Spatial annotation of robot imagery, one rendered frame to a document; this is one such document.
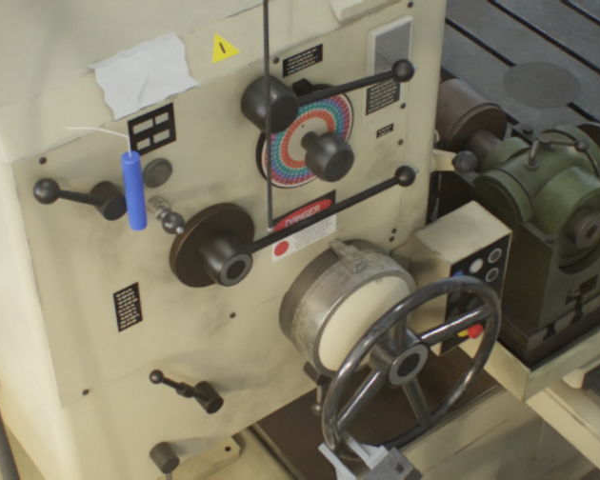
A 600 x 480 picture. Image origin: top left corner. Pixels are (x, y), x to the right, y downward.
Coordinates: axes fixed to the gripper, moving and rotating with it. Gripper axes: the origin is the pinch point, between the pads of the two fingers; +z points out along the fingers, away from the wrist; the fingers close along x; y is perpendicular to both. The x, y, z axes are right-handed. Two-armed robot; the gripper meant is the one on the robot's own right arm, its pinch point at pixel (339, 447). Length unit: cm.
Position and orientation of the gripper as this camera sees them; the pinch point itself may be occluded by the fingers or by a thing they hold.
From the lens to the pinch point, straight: 207.7
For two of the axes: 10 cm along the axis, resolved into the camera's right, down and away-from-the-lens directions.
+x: -7.0, 7.1, -0.4
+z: -5.9, -5.5, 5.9
